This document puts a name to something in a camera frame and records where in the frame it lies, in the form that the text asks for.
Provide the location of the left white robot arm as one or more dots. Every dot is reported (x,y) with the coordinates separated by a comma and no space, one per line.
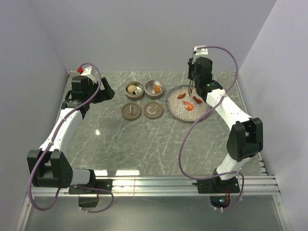
(48,165)

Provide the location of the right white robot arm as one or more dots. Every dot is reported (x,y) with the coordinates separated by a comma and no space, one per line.
(246,133)

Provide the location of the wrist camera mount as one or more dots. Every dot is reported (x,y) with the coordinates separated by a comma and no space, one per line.
(200,51)
(88,72)

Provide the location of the red shrimp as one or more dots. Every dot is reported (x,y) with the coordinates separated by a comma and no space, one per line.
(188,105)

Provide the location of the aluminium rail frame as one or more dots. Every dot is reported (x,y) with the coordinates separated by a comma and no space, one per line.
(149,192)

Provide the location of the metal tongs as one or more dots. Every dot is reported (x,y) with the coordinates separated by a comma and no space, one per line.
(190,84)

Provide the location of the beige steamed bun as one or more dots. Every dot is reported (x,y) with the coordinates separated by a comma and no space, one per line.
(131,89)

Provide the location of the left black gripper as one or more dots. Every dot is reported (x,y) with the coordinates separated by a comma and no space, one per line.
(104,95)

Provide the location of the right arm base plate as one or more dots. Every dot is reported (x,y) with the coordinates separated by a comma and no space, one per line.
(216,185)

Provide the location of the brown lid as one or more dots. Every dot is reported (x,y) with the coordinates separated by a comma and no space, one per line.
(153,110)
(131,111)

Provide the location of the right brown lid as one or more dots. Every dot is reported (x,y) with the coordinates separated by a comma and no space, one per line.
(153,110)

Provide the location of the orange fried nugget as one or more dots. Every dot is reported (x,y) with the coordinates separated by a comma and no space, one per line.
(156,89)

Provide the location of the small orange food piece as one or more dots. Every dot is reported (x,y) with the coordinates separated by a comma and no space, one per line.
(181,96)

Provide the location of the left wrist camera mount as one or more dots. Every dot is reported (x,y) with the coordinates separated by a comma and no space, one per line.
(88,72)

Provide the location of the left brown lid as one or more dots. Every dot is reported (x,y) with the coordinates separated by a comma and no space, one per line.
(131,111)

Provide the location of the left steel lunch container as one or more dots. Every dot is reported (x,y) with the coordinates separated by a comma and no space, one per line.
(131,96)

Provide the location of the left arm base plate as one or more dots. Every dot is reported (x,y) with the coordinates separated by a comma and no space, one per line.
(102,186)

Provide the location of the steel lunch container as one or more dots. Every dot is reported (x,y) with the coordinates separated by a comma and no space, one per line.
(149,87)
(131,96)

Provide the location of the orange red meat piece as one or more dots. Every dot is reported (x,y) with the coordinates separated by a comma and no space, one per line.
(198,101)

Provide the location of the right steel lunch container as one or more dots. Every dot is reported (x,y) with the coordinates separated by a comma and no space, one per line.
(149,87)

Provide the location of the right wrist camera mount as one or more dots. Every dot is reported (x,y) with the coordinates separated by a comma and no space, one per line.
(200,51)

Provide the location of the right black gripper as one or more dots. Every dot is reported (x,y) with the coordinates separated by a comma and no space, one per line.
(190,66)

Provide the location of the speckled ceramic plate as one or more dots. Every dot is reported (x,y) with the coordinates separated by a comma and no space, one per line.
(178,109)

